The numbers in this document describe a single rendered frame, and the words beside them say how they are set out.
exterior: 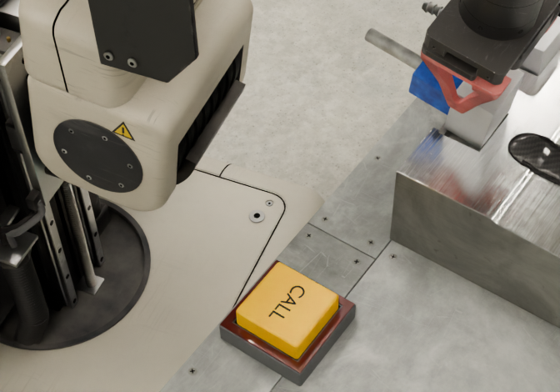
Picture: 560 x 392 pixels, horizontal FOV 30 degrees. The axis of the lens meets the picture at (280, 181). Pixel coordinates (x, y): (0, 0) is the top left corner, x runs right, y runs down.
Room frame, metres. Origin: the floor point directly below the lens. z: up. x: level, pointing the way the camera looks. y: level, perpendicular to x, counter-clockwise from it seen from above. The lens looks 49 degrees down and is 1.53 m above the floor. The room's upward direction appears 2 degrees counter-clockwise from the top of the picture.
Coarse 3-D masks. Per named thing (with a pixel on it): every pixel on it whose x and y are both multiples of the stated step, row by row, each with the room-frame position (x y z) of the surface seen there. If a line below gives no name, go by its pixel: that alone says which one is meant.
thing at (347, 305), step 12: (264, 276) 0.50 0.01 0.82; (252, 288) 0.49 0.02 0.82; (348, 300) 0.48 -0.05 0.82; (228, 324) 0.46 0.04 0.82; (336, 324) 0.46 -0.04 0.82; (240, 336) 0.45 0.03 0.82; (252, 336) 0.45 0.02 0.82; (324, 336) 0.45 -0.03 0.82; (264, 348) 0.44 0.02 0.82; (312, 348) 0.44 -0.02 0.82; (288, 360) 0.42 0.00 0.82; (300, 360) 0.42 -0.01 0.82; (300, 372) 0.41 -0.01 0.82
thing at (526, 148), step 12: (516, 144) 0.58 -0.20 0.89; (528, 144) 0.58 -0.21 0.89; (540, 144) 0.58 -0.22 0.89; (552, 144) 0.58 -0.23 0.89; (516, 156) 0.57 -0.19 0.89; (528, 156) 0.57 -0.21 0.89; (540, 156) 0.57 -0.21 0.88; (552, 156) 0.57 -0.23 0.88; (540, 168) 0.56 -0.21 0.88; (552, 168) 0.56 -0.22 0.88; (552, 180) 0.54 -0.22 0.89
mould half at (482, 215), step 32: (544, 96) 0.64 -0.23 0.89; (512, 128) 0.60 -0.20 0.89; (544, 128) 0.60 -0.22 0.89; (416, 160) 0.57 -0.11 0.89; (448, 160) 0.57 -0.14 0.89; (480, 160) 0.57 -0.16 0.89; (512, 160) 0.56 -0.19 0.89; (416, 192) 0.54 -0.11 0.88; (448, 192) 0.53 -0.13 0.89; (480, 192) 0.53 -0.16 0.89; (512, 192) 0.53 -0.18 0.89; (544, 192) 0.53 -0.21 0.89; (416, 224) 0.54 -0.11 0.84; (448, 224) 0.52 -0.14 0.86; (480, 224) 0.51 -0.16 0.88; (512, 224) 0.50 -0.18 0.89; (544, 224) 0.50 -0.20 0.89; (448, 256) 0.52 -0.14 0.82; (480, 256) 0.51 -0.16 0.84; (512, 256) 0.49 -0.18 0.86; (544, 256) 0.48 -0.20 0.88; (512, 288) 0.49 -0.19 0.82; (544, 288) 0.47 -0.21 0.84
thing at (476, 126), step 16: (368, 32) 0.67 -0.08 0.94; (384, 48) 0.65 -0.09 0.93; (400, 48) 0.65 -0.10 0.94; (416, 64) 0.64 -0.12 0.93; (416, 80) 0.62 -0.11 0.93; (432, 80) 0.61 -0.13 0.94; (512, 80) 0.60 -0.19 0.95; (416, 96) 0.62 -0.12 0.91; (432, 96) 0.61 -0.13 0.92; (464, 96) 0.59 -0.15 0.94; (512, 96) 0.60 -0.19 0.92; (448, 112) 0.60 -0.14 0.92; (480, 112) 0.58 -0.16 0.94; (496, 112) 0.57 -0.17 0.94; (448, 128) 0.60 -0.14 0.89; (464, 128) 0.59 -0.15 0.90; (480, 128) 0.58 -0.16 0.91; (480, 144) 0.58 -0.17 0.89
